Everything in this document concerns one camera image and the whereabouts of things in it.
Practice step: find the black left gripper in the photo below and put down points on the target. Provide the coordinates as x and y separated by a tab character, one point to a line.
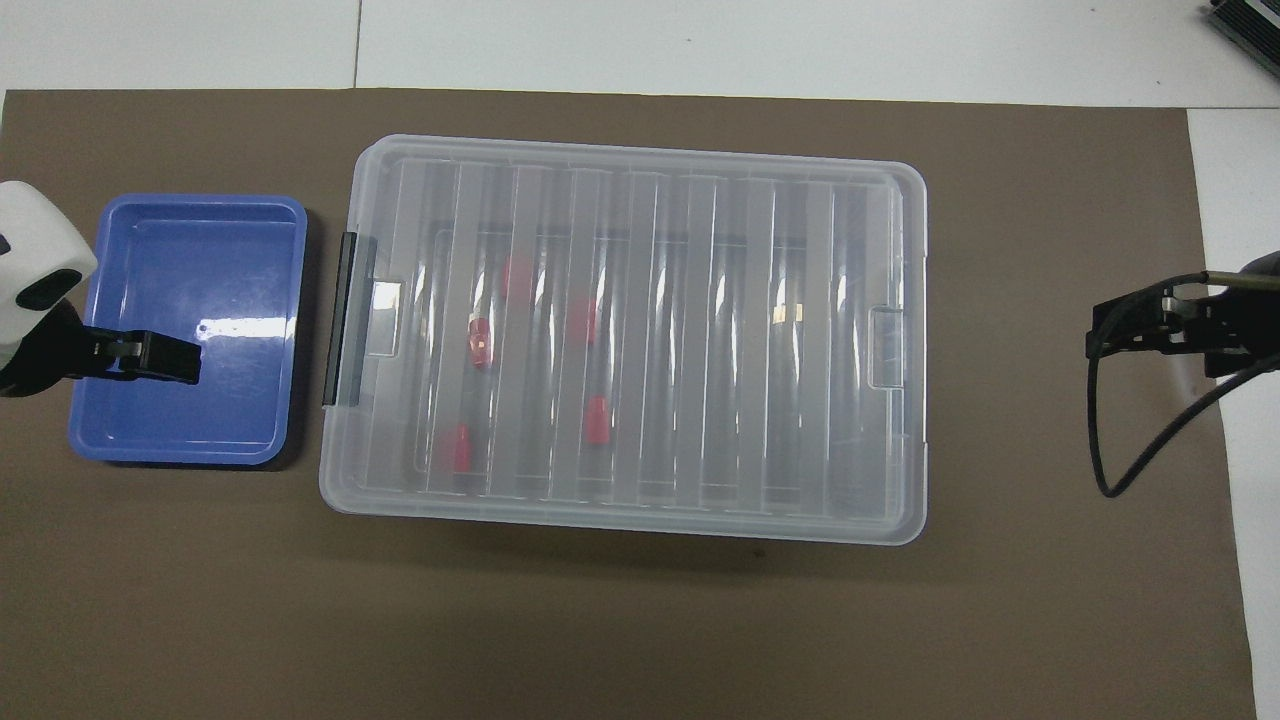
40	360

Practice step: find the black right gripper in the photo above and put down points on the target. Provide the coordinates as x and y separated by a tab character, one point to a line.
1240	330

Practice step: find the red block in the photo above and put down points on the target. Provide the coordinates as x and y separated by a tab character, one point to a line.
459	447
583	320
481	340
598	420
517	277

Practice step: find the clear ribbed box lid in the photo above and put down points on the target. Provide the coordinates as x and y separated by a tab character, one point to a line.
700	350

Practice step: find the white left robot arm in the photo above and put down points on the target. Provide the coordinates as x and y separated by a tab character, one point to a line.
35	250

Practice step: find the blue plastic tray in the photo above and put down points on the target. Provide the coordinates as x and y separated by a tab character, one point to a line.
190	300

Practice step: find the clear plastic storage box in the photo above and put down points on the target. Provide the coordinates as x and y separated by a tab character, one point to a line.
345	480

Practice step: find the grey finned metal device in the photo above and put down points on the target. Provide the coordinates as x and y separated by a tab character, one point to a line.
1250	30

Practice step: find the brown table mat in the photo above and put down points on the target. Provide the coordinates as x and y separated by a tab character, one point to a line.
600	630

